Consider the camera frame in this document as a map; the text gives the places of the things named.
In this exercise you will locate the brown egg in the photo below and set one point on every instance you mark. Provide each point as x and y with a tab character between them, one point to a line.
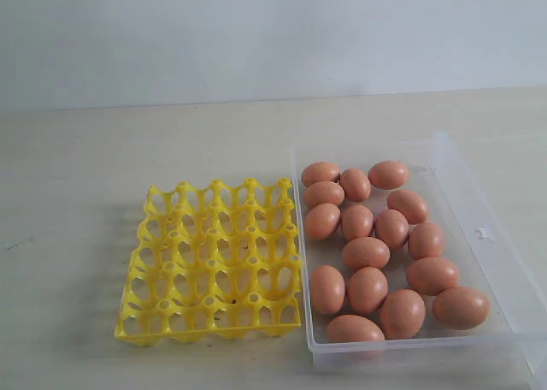
327	290
411	204
356	184
322	192
392	227
426	240
367	289
431	275
322	221
402	314
320	171
356	221
461	308
389	174
365	252
353	328

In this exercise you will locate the yellow plastic egg tray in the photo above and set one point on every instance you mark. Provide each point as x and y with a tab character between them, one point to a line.
222	260

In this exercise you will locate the clear plastic bin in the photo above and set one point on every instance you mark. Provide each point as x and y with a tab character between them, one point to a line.
510	344

